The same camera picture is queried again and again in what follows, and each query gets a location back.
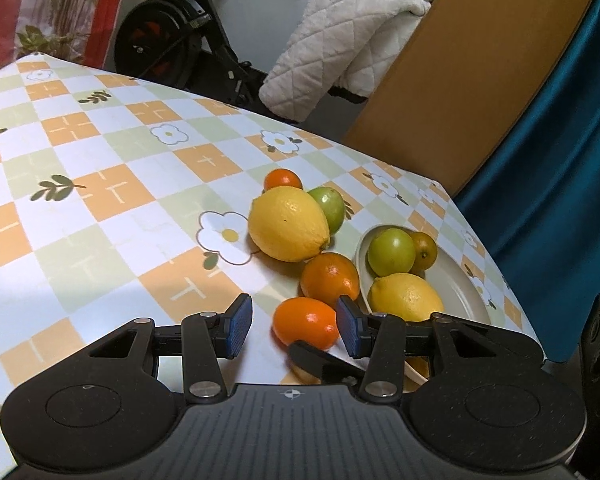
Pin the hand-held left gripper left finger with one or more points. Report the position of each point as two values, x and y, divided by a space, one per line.
240 327

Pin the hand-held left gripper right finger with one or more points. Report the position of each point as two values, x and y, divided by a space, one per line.
347 327

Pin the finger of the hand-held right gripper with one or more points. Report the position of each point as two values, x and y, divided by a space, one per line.
320 362

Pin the oval orange tangerine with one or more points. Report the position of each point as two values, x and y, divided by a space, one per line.
305 322

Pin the round orange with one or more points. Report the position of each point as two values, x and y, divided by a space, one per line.
330 275

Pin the small lemon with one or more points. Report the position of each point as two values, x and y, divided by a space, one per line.
405 296

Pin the green round fruit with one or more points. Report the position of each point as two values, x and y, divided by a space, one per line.
332 207
391 252

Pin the dull yellowish orange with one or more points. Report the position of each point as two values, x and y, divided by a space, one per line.
426 251

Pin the large lemon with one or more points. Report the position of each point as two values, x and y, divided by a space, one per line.
287 222

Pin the beige plate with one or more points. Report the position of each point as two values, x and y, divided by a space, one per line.
457 282

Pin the small round tangerine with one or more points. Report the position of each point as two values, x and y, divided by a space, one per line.
282 179

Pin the checkered floral tablecloth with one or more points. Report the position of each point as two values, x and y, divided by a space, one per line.
105 210

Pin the teal curtain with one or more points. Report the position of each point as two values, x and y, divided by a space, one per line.
555 160

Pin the brown wooden board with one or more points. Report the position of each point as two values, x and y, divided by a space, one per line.
470 70

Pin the white quilted jacket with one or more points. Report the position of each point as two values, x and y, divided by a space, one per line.
330 35

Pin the black exercise bike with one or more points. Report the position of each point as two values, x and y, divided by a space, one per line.
155 35

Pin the red printed backdrop cloth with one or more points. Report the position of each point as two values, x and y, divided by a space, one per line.
30 0

